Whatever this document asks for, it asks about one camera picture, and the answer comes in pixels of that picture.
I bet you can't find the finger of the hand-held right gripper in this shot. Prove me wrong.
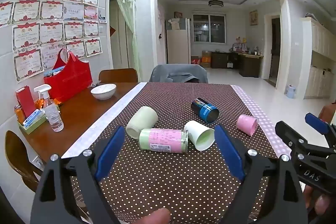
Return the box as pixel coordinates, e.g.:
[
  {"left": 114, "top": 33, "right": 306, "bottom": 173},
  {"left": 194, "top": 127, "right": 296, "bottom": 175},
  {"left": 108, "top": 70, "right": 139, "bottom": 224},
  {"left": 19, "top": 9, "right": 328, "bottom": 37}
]
[
  {"left": 275, "top": 121, "right": 310, "bottom": 154},
  {"left": 305, "top": 113, "right": 336, "bottom": 148}
]

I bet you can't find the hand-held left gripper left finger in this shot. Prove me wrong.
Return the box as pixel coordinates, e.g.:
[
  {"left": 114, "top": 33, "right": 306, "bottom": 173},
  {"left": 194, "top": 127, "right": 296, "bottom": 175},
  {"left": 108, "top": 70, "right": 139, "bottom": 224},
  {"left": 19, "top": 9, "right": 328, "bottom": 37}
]
[{"left": 29, "top": 126, "right": 126, "bottom": 224}]

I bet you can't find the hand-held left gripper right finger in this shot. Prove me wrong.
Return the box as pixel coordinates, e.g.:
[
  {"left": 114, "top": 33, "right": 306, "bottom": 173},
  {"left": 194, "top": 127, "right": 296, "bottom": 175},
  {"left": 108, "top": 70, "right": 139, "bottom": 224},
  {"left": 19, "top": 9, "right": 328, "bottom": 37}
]
[{"left": 214, "top": 124, "right": 308, "bottom": 224}]

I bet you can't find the pink cup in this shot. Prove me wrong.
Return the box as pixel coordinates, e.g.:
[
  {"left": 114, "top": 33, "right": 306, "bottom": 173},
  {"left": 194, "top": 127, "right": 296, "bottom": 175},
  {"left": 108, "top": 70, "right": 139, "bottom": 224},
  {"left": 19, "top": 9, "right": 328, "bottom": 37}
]
[{"left": 236, "top": 114, "right": 259, "bottom": 137}]

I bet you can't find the white cup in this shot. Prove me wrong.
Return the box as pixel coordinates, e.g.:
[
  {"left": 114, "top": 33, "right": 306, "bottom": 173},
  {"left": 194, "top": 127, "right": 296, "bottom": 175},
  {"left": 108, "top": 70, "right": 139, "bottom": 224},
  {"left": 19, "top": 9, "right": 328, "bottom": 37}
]
[{"left": 184, "top": 120, "right": 216, "bottom": 151}]

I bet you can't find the pale green cup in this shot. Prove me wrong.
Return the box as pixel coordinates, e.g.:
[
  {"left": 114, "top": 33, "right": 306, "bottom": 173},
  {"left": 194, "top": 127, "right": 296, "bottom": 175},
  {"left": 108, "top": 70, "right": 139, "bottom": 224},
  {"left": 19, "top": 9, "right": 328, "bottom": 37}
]
[{"left": 125, "top": 106, "right": 158, "bottom": 139}]

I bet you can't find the person's right hand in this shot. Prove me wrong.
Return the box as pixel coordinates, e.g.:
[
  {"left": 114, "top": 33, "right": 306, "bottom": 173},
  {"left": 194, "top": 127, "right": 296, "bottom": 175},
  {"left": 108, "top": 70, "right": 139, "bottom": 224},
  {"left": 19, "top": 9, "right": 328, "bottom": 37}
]
[{"left": 303, "top": 185, "right": 336, "bottom": 219}]

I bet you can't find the person's left hand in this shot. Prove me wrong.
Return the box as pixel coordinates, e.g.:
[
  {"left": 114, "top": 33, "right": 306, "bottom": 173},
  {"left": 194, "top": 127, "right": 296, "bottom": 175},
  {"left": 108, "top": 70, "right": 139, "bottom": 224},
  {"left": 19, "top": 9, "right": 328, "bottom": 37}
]
[{"left": 133, "top": 207, "right": 171, "bottom": 224}]

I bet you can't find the wooden chair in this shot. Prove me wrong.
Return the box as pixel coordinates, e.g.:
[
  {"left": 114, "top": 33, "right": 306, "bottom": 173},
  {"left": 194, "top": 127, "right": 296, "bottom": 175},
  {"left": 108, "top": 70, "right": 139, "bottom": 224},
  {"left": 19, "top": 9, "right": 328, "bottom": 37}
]
[
  {"left": 98, "top": 68, "right": 139, "bottom": 83},
  {"left": 5, "top": 130, "right": 47, "bottom": 193},
  {"left": 318, "top": 101, "right": 336, "bottom": 123}
]

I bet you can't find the blue and black can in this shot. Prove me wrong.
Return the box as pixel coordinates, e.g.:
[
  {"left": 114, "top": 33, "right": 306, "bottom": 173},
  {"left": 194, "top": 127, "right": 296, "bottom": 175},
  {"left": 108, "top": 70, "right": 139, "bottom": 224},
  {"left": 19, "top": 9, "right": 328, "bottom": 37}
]
[{"left": 191, "top": 98, "right": 219, "bottom": 124}]

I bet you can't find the wooden table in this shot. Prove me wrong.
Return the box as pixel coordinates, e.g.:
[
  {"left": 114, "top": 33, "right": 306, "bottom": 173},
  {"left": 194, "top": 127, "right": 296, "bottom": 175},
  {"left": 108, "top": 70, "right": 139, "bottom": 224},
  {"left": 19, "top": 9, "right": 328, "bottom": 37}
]
[{"left": 18, "top": 82, "right": 141, "bottom": 165}]

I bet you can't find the glass jar pink green label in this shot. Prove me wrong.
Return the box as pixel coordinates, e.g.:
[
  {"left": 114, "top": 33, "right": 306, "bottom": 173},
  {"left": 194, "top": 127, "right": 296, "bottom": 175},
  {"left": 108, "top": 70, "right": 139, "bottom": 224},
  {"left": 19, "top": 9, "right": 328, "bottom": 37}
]
[{"left": 139, "top": 128, "right": 189, "bottom": 154}]

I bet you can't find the white bowl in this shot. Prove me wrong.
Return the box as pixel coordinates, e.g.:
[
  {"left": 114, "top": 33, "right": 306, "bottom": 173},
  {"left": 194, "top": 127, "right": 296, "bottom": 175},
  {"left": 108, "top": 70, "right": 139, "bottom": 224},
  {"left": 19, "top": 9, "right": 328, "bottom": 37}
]
[{"left": 91, "top": 84, "right": 117, "bottom": 101}]

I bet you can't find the brown polka dot tablecloth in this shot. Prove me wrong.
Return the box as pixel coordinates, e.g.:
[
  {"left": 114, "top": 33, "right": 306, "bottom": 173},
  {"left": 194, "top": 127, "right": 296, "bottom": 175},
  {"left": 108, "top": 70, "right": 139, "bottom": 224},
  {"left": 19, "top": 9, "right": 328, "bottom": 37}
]
[{"left": 62, "top": 82, "right": 292, "bottom": 224}]

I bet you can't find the clear spray bottle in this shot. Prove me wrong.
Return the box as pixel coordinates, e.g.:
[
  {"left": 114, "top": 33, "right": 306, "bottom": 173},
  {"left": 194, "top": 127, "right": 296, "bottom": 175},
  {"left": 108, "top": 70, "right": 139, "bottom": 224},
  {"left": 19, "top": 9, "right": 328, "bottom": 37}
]
[{"left": 34, "top": 84, "right": 64, "bottom": 132}]

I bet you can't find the dark wooden desk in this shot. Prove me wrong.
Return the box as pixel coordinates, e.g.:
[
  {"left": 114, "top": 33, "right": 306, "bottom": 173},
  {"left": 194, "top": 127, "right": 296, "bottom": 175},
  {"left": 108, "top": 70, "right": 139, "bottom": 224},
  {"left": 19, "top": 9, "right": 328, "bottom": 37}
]
[{"left": 211, "top": 49, "right": 264, "bottom": 78}]

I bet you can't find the red tote bag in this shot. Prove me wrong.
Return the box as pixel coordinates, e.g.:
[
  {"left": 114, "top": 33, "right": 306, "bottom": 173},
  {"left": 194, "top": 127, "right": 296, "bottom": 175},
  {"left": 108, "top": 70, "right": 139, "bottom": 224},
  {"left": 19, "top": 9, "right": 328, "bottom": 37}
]
[{"left": 43, "top": 48, "right": 93, "bottom": 103}]

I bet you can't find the green tray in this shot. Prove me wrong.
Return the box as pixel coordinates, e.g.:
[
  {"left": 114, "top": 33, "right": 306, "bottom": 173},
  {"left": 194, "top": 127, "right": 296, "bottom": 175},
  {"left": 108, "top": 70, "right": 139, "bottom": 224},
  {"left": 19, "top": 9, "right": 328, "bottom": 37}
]
[{"left": 17, "top": 115, "right": 47, "bottom": 134}]

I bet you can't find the blue white packet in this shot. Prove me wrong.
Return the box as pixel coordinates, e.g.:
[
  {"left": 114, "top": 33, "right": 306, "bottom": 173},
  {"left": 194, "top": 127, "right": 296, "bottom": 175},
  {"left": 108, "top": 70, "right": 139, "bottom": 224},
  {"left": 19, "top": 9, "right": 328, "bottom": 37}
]
[{"left": 23, "top": 109, "right": 45, "bottom": 126}]

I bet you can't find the chair with grey jacket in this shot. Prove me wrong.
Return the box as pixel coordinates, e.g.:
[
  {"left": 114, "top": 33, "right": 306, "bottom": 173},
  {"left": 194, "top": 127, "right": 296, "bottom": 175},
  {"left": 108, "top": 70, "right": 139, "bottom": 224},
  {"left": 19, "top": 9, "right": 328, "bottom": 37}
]
[{"left": 149, "top": 64, "right": 209, "bottom": 84}]

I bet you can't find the orange small bottle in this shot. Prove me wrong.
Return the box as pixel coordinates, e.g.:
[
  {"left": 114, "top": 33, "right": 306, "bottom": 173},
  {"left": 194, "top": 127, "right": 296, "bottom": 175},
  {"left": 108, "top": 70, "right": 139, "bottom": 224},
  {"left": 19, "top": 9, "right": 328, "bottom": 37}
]
[{"left": 14, "top": 105, "right": 26, "bottom": 124}]

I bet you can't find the white refrigerator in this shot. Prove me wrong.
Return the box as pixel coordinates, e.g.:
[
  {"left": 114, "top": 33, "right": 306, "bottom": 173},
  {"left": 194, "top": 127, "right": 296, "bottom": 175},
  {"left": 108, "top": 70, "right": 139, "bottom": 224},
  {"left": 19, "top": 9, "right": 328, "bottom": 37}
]
[{"left": 165, "top": 18, "right": 192, "bottom": 64}]

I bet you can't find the window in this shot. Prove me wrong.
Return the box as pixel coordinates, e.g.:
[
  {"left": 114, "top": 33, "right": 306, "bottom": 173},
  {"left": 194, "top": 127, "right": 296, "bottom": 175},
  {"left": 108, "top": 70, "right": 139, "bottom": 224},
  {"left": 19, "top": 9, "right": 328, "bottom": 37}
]
[{"left": 193, "top": 13, "right": 227, "bottom": 44}]

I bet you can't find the pale green curtain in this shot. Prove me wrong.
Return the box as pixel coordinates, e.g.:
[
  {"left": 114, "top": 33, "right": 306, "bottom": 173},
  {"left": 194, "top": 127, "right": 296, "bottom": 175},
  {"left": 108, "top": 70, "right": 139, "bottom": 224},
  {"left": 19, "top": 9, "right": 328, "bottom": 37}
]
[{"left": 109, "top": 0, "right": 140, "bottom": 78}]

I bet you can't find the cream wall cabinet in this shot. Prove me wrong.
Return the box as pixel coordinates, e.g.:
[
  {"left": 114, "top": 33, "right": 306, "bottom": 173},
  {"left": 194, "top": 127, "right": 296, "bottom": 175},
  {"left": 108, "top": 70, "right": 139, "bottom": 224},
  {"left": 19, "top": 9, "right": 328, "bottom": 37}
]
[{"left": 301, "top": 17, "right": 336, "bottom": 100}]

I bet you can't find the wall socket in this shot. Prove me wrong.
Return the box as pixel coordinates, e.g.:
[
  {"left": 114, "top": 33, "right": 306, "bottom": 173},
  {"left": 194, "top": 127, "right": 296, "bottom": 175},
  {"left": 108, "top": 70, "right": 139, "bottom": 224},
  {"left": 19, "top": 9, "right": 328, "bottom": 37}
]
[{"left": 31, "top": 155, "right": 44, "bottom": 169}]

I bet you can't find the group of wall certificates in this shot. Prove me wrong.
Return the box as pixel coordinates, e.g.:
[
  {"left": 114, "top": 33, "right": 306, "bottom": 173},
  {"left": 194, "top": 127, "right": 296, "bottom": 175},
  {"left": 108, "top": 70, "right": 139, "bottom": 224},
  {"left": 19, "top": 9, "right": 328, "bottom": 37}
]
[{"left": 0, "top": 0, "right": 103, "bottom": 83}]

